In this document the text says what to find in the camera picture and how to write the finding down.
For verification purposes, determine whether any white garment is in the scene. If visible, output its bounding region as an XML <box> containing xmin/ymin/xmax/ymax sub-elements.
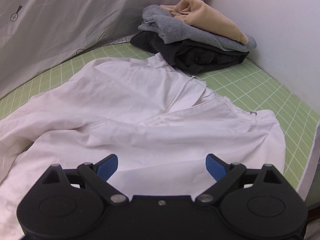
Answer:
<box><xmin>1</xmin><ymin>54</ymin><xmax>285</xmax><ymax>239</ymax></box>

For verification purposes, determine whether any black folded garment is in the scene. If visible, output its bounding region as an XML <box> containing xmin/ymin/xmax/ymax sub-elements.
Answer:
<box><xmin>130</xmin><ymin>31</ymin><xmax>249</xmax><ymax>74</ymax></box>

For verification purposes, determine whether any beige folded garment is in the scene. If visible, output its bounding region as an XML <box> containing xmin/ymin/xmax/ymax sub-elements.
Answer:
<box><xmin>160</xmin><ymin>0</ymin><xmax>248</xmax><ymax>44</ymax></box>

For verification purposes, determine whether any grey folded garment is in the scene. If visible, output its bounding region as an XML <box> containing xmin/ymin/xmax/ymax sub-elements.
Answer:
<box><xmin>138</xmin><ymin>5</ymin><xmax>257</xmax><ymax>52</ymax></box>

